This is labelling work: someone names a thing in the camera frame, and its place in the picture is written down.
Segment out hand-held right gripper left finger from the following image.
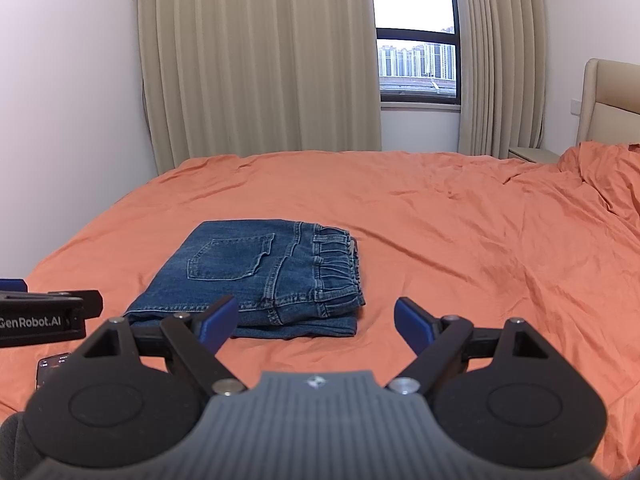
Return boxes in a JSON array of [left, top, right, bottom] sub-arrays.
[[82, 295, 249, 397]]

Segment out blue denim pants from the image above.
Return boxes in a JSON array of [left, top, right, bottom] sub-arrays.
[[122, 218, 367, 341]]

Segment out orange pillow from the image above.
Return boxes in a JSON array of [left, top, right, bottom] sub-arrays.
[[556, 141, 640, 223]]

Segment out black smartphone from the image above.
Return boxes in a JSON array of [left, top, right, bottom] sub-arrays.
[[36, 352, 77, 392]]

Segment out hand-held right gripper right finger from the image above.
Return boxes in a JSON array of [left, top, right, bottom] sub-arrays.
[[386, 297, 552, 397]]

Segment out dark framed window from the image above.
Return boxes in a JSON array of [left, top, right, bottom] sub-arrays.
[[368, 0, 461, 110]]

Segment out wide beige curtain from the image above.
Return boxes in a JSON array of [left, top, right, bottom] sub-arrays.
[[136, 0, 383, 173]]

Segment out narrow beige curtain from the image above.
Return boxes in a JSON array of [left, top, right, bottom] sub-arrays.
[[452, 0, 547, 158]]

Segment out dark cloth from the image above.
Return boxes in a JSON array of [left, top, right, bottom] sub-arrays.
[[0, 411, 32, 480]]

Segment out beige padded headboard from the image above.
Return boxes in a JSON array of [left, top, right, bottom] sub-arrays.
[[575, 58, 640, 151]]

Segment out beige nightstand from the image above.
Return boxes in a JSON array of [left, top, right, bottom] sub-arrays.
[[508, 146, 562, 165]]

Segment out orange bed sheet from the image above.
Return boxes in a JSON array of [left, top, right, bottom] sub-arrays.
[[0, 150, 640, 476]]

